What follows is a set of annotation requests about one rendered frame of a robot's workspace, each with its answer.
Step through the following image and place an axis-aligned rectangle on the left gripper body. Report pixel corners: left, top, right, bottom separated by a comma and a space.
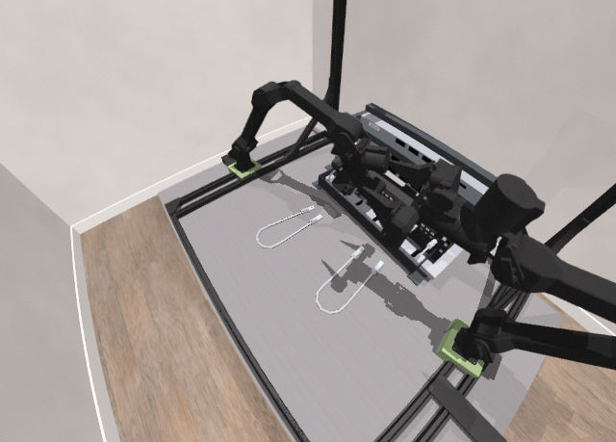
382, 158, 470, 248

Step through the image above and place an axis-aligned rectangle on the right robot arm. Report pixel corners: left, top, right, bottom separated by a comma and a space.
227, 80, 391, 195

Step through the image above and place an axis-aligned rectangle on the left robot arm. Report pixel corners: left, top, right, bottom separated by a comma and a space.
422, 162, 616, 371

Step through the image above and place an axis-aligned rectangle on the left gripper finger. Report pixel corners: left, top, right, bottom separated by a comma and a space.
361, 187, 403, 235
388, 160, 435, 191

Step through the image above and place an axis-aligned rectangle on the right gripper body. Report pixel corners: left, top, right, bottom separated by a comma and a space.
331, 155, 386, 194

